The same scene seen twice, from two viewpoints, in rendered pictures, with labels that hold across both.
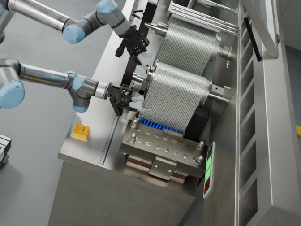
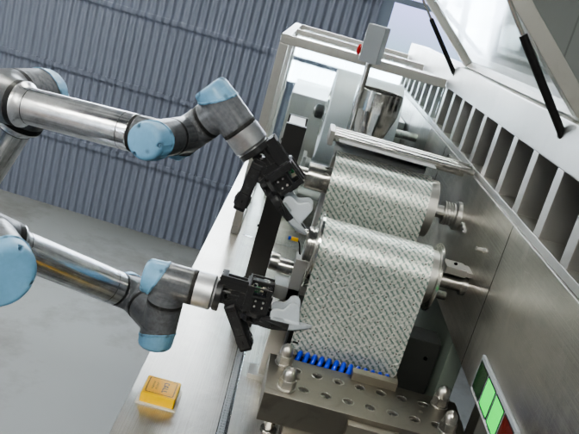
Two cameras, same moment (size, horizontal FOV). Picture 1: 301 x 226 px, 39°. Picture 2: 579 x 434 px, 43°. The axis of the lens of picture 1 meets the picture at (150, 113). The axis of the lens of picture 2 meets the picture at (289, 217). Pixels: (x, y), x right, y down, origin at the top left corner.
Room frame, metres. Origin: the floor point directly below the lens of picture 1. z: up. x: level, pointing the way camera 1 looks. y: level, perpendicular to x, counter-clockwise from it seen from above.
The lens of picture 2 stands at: (0.08, 0.03, 1.73)
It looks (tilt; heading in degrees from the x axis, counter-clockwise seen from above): 16 degrees down; 4
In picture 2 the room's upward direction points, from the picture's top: 16 degrees clockwise
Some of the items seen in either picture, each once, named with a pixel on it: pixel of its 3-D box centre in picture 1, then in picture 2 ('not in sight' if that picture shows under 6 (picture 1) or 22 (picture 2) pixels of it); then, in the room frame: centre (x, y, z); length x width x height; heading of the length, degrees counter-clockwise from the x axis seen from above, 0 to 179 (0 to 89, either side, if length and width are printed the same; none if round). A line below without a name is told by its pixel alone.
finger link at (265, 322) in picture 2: (128, 106); (268, 319); (1.49, 0.11, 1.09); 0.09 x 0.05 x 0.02; 94
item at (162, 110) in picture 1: (166, 112); (352, 331); (1.53, -0.07, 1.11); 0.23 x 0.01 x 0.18; 96
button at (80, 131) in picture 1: (81, 131); (160, 392); (1.40, 0.27, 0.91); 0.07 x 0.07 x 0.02; 6
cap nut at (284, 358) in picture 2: (135, 122); (286, 353); (1.45, 0.05, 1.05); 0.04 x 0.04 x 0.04
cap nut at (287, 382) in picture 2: (133, 136); (289, 377); (1.36, 0.03, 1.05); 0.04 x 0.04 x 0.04
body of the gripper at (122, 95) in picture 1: (118, 94); (244, 297); (1.51, 0.17, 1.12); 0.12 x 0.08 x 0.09; 96
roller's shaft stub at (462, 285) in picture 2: (212, 95); (449, 282); (1.61, -0.24, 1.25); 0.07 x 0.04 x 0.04; 96
